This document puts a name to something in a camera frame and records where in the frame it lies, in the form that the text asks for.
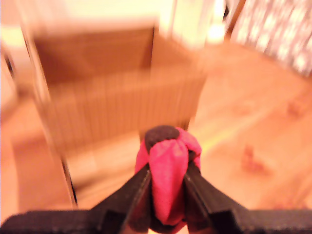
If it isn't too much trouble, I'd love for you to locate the red and black footbag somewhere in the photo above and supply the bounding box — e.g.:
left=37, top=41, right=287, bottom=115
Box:
left=135, top=125, right=203, bottom=232

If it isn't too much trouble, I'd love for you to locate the cardboard dice tower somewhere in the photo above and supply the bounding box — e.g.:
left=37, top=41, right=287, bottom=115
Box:
left=19, top=23, right=208, bottom=207

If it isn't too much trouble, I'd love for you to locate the grey paw-print bag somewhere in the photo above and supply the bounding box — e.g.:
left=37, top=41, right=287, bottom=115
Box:
left=229, top=0, right=312, bottom=78

